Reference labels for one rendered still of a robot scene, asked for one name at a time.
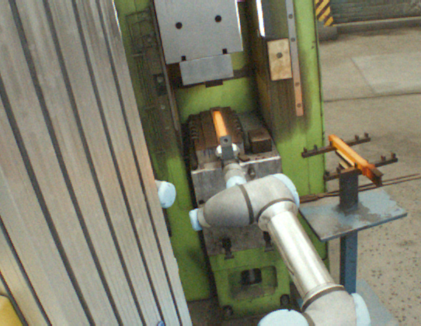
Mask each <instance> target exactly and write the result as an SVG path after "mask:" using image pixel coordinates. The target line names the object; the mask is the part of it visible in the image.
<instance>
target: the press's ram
mask: <svg viewBox="0 0 421 326"><path fill-rule="evenodd" d="M236 1H238V0H154V3H155V12H156V16H157V20H158V26H159V29H160V37H161V40H162V46H163V50H164V55H165V61H166V64H174V63H178V62H182V57H181V56H185V55H186V60H187V61H190V60H195V59H199V58H204V57H211V56H216V55H220V54H223V51H222V49H225V50H226V52H227V53H232V52H234V53H236V52H241V51H243V49H242V38H241V32H240V25H239V20H238V9H237V3H236Z"/></svg>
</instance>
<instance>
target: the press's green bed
mask: <svg viewBox="0 0 421 326"><path fill-rule="evenodd" d="M209 257H210V267H211V271H212V272H213V273H214V279H215V284H216V287H217V294H218V299H219V302H220V307H221V316H222V321H223V322H225V321H233V320H238V319H243V318H247V317H255V316H259V315H264V314H272V313H273V312H275V311H278V310H292V309H293V308H292V306H291V292H290V286H289V279H288V277H289V272H288V270H287V267H286V266H285V264H284V262H283V259H282V258H281V256H280V253H279V252H278V250H277V248H276V246H275V244H271V242H270V243H269V244H266V245H263V246H259V247H254V248H247V249H242V250H237V251H231V250H230V251H225V253H221V254H216V255H209Z"/></svg>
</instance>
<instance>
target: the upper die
mask: <svg viewBox="0 0 421 326"><path fill-rule="evenodd" d="M222 51H223V54H220V55H216V56H211V57H204V58H199V59H195V60H190V61H187V60H186V55H185V56H181V57H182V62H179V65H180V70H181V74H182V78H183V85H188V84H193V83H197V82H206V81H210V80H214V79H219V78H227V77H229V78H231V77H234V73H233V67H232V62H231V53H227V52H226V50H225V49H222Z"/></svg>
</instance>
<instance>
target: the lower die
mask: <svg viewBox="0 0 421 326"><path fill-rule="evenodd" d="M217 108H219V111H220V114H221V118H222V121H223V124H224V128H225V131H226V134H227V135H230V136H231V141H232V144H234V145H235V146H237V147H238V148H239V149H240V151H241V154H240V155H239V156H241V155H244V154H245V150H244V144H243V139H242V136H241V134H239V135H238V137H236V135H237V133H239V132H240V131H239V130H237V131H236V133H235V130H236V129H237V128H238V125H237V126H235V128H234V129H233V127H234V125H235V124H237V123H236V121H235V122H234V125H232V122H233V121H234V120H235V118H233V119H232V121H231V118H232V117H234V116H233V115H232V116H231V118H230V117H229V116H230V115H231V114H232V111H231V112H230V115H228V112H229V111H230V110H231V107H230V106H227V107H223V108H221V107H220V106H219V107H214V108H210V110H208V111H204V112H200V114H197V115H194V116H195V117H196V120H197V128H198V129H197V130H198V134H199V139H200V143H199V142H198V139H196V138H194V142H195V148H196V153H197V160H198V165H201V164H206V163H210V162H214V161H219V159H218V160H217V159H216V156H215V151H216V150H217V148H218V147H219V146H220V145H219V136H218V133H217V127H216V124H215V121H214V117H213V113H212V109H217Z"/></svg>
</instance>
